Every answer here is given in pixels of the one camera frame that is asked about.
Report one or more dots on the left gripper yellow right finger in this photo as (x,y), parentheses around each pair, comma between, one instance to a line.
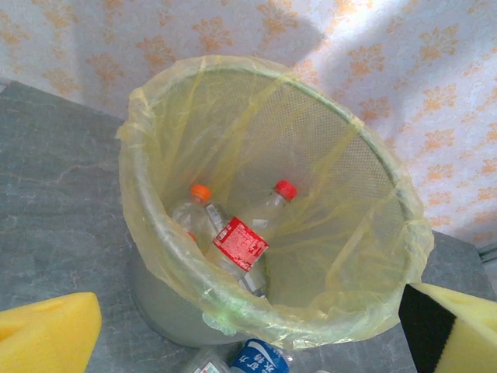
(462,338)

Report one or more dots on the blue label plastic bottle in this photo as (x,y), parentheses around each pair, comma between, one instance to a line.
(256,359)

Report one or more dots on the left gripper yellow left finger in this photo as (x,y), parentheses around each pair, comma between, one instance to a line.
(46,338)

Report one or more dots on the clear bottle orange cap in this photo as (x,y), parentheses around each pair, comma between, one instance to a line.
(200,192)

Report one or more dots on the yellow-green plastic bin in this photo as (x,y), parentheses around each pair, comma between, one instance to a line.
(167,311)

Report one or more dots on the clear bottle red label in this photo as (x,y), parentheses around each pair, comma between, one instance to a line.
(240,242)

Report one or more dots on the clear bottle red cap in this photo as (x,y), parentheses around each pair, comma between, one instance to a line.
(285,189)

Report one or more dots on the yellow plastic bin liner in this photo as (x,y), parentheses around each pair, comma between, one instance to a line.
(349,272)

